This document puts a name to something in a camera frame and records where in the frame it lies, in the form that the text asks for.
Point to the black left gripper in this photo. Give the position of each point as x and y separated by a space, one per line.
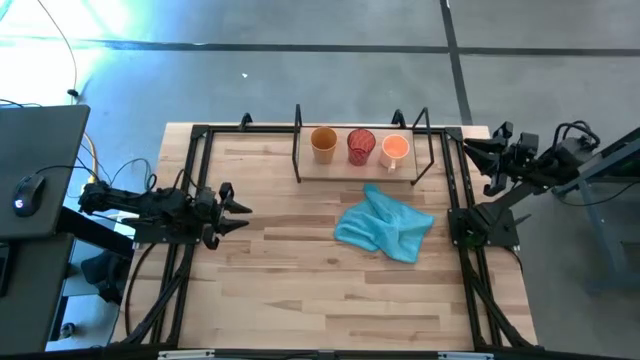
210 215

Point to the yellow plastic cup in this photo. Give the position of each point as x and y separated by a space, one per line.
324 145

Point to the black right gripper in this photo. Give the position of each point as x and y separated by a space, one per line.
520 150

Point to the red faceted plastic cup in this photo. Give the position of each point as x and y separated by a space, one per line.
361 147

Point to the dark grey desk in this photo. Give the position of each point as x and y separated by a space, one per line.
40 140

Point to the blue microfibre cloth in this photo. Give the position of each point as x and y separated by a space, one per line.
385 225

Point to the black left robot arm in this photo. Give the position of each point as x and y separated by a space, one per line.
150 202

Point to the black aluminium table frame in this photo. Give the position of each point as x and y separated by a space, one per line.
250 129

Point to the white mug orange inside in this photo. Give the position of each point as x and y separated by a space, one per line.
395 147

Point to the grey metal stand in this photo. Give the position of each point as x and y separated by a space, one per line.
600 170

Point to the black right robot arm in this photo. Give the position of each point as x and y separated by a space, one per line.
480 225

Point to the black computer mouse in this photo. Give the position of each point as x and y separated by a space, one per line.
28 195

